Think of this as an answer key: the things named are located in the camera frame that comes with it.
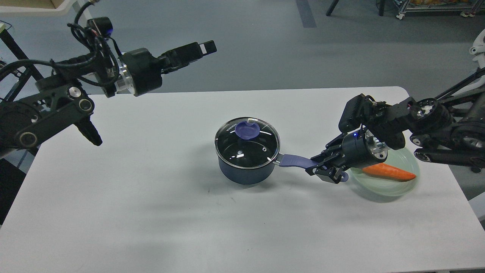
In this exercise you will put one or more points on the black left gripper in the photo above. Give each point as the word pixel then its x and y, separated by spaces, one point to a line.
pixel 145 70

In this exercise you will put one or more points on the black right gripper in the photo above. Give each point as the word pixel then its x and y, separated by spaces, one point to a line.
pixel 358 149

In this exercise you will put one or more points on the blue saucepan with handle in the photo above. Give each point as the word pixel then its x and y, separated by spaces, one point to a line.
pixel 254 176

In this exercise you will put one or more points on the glass pot lid blue knob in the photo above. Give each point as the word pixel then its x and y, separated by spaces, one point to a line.
pixel 247 143

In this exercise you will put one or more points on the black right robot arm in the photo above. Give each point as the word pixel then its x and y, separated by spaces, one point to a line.
pixel 448 129

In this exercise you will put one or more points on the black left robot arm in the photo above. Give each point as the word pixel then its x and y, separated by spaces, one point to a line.
pixel 62 102

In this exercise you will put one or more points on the pale green plate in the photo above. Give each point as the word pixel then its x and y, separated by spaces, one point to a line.
pixel 402 159

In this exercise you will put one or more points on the orange toy carrot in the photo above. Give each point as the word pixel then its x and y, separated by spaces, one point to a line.
pixel 386 171

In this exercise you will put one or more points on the black stand legs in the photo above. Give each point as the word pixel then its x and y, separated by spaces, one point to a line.
pixel 357 6

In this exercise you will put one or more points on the white chair base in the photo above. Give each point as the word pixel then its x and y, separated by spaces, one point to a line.
pixel 478 49

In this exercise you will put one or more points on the metal wheeled rack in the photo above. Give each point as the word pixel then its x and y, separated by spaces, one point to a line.
pixel 465 8

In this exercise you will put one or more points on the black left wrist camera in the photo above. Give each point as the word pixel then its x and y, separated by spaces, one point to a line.
pixel 102 26

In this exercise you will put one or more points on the white table frame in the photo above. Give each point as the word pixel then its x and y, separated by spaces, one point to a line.
pixel 39 8

